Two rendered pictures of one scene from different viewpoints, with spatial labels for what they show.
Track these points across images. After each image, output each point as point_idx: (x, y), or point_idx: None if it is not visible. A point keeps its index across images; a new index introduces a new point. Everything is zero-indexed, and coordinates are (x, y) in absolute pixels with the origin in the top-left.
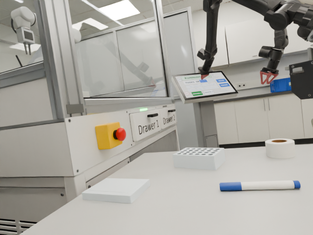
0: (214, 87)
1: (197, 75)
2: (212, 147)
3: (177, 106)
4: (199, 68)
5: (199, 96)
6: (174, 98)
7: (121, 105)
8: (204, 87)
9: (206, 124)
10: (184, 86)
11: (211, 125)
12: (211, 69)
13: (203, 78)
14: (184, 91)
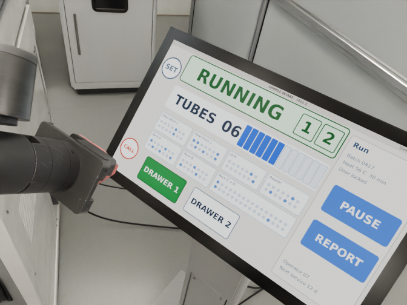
0: (268, 218)
1: (269, 96)
2: (203, 303)
3: (354, 93)
4: (35, 135)
5: (153, 195)
6: (361, 62)
7: None
8: (223, 179)
9: (205, 258)
10: (155, 112)
11: (219, 273)
12: (81, 196)
13: (104, 180)
14: (131, 134)
